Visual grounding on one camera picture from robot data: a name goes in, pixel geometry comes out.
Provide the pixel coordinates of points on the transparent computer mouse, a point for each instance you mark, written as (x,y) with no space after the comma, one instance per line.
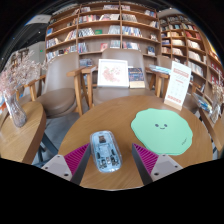
(105,151)

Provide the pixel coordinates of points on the white ceiling panel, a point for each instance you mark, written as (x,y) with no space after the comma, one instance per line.
(38,19)

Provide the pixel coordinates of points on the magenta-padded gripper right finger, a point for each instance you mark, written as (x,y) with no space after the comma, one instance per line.
(146,159)

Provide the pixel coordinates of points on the glass vase with white flowers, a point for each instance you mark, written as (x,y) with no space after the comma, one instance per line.
(216,113)

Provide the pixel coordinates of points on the dark blue book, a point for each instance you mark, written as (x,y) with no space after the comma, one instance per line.
(136,77)

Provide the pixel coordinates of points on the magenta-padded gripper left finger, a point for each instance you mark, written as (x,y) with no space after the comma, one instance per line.
(78,158)

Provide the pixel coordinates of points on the large wooden bookshelf unit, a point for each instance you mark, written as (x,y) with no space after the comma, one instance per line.
(100,30)

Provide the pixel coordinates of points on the white framed flower picture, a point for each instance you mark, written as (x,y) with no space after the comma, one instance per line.
(112,73)

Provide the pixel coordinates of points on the round wooden side table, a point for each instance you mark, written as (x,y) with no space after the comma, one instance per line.
(216,136)
(20,140)

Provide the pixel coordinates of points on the white standing table sign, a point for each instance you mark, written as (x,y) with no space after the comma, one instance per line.
(177,85)

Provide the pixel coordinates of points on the stack of colourful books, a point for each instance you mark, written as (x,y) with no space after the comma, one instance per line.
(203,102)

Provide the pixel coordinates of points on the green smiley mouse pad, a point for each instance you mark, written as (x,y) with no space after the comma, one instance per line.
(161,131)

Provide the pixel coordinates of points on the glass vase with pink flowers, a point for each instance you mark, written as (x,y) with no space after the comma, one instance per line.
(15,111)

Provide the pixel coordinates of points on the curved wooden bookshelf unit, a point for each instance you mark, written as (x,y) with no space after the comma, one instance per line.
(186,46)

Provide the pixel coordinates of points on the brown padded wooden armchair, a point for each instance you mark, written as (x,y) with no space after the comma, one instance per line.
(56,98)
(191,103)
(113,95)

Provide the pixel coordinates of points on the distant wooden bookshelf unit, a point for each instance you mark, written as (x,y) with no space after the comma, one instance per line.
(20,56)

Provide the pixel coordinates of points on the light blue book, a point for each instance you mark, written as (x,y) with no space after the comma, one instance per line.
(160,69)

